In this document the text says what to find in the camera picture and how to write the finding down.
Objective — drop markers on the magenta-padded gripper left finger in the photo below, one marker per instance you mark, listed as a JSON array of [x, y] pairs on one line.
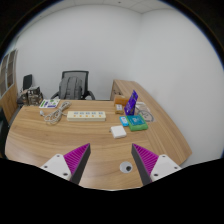
[[77, 159]]

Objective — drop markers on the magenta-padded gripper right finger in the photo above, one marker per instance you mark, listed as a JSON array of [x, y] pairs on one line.
[[146, 160]]

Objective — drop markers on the white charger block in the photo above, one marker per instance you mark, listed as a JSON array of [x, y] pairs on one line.
[[118, 131]]

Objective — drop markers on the green wipes packet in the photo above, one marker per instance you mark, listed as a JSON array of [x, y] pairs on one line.
[[136, 122]]

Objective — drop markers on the cream power strip orange buttons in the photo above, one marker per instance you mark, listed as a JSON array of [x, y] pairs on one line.
[[86, 116]]

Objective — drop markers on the clear plastic bag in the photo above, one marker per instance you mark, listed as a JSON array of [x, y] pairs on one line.
[[148, 115]]

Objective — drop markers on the small blue packet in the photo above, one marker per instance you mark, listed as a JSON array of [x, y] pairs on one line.
[[124, 121]]

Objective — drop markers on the purple pouch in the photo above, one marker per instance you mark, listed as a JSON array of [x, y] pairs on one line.
[[131, 105]]

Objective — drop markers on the brown packet white label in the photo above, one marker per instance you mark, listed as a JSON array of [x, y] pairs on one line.
[[119, 109]]

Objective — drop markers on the white green purple leaflet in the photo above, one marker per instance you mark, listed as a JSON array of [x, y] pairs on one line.
[[49, 103]]

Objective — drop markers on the orange-brown box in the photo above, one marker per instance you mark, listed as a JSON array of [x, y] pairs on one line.
[[120, 100]]

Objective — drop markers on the grey backpack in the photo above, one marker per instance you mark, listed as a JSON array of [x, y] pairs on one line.
[[70, 88]]

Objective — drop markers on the wooden side desk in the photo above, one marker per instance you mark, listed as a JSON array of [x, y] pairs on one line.
[[123, 86]]

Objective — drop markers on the cluttered desk organizer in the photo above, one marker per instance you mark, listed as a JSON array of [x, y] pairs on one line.
[[31, 95]]

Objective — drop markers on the black mesh office chair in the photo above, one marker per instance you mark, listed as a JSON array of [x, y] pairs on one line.
[[85, 75]]

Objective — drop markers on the small black chair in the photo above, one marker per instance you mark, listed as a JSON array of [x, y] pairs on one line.
[[27, 81]]

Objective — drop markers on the wooden shelf unit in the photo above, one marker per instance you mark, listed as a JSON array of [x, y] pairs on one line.
[[10, 66]]

